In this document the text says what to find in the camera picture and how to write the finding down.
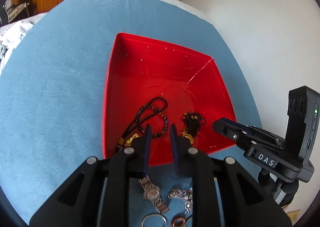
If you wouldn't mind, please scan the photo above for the silver chain necklace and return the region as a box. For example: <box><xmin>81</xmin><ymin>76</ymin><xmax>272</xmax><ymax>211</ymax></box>
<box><xmin>167</xmin><ymin>187</ymin><xmax>194</xmax><ymax>215</ymax></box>

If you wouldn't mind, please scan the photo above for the black bead necklace gold pendant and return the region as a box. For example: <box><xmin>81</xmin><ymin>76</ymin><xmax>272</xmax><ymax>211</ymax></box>
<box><xmin>182</xmin><ymin>113</ymin><xmax>207</xmax><ymax>144</ymax></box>

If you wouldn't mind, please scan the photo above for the brown wooden ring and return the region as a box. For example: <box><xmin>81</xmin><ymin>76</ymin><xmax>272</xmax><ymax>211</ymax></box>
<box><xmin>171</xmin><ymin>215</ymin><xmax>186</xmax><ymax>227</ymax></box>

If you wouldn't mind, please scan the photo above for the silver metal wristwatch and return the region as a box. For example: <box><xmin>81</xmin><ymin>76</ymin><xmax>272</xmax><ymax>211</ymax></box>
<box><xmin>138</xmin><ymin>176</ymin><xmax>169</xmax><ymax>215</ymax></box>

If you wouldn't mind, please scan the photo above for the gold charm black cord pendant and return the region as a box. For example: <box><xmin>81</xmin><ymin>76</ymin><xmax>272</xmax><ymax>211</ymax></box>
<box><xmin>115</xmin><ymin>97</ymin><xmax>169</xmax><ymax>152</ymax></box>

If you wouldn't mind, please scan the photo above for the red metal tin box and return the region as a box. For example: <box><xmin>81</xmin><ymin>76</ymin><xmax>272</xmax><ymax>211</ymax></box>
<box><xmin>102</xmin><ymin>33</ymin><xmax>235</xmax><ymax>158</ymax></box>

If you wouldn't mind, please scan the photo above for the blue fabric table cover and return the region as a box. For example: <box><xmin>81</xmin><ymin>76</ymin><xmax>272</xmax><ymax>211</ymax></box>
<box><xmin>1</xmin><ymin>0</ymin><xmax>261</xmax><ymax>223</ymax></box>

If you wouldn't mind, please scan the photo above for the black office chair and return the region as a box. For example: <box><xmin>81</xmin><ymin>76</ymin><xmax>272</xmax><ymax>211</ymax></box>
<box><xmin>1</xmin><ymin>2</ymin><xmax>30</xmax><ymax>26</ymax></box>

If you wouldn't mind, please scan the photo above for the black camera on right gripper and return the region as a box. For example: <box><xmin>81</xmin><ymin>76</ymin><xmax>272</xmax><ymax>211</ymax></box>
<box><xmin>285</xmin><ymin>86</ymin><xmax>319</xmax><ymax>161</ymax></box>

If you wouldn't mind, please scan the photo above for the yellow wall socket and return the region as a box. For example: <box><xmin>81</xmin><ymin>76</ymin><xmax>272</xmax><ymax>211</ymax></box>
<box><xmin>287</xmin><ymin>209</ymin><xmax>300</xmax><ymax>224</ymax></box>

